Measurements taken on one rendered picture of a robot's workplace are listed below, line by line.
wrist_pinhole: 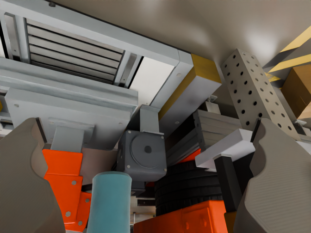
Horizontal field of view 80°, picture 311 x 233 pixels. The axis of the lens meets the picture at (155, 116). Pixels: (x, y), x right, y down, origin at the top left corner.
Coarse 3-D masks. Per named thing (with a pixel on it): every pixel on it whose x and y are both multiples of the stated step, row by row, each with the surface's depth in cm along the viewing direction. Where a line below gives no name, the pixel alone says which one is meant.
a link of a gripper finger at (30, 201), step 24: (0, 144) 8; (24, 144) 8; (0, 168) 7; (24, 168) 7; (0, 192) 6; (24, 192) 6; (48, 192) 6; (0, 216) 5; (24, 216) 5; (48, 216) 5
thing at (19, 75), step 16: (0, 64) 59; (16, 64) 61; (0, 80) 61; (16, 80) 62; (32, 80) 60; (48, 80) 63; (64, 80) 65; (80, 80) 68; (0, 96) 68; (64, 96) 68; (80, 96) 70; (96, 96) 67; (112, 96) 70; (128, 96) 74; (0, 112) 75
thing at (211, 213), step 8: (208, 200) 54; (216, 200) 54; (184, 208) 63; (192, 208) 59; (200, 208) 56; (208, 208) 53; (216, 208) 52; (224, 208) 54; (184, 216) 61; (192, 216) 58; (200, 216) 54; (208, 216) 51; (216, 216) 51; (184, 224) 59; (192, 224) 57; (200, 224) 54; (208, 224) 51; (216, 224) 50; (224, 224) 51; (184, 232) 60; (192, 232) 56; (200, 232) 53; (208, 232) 50; (216, 232) 49; (224, 232) 50
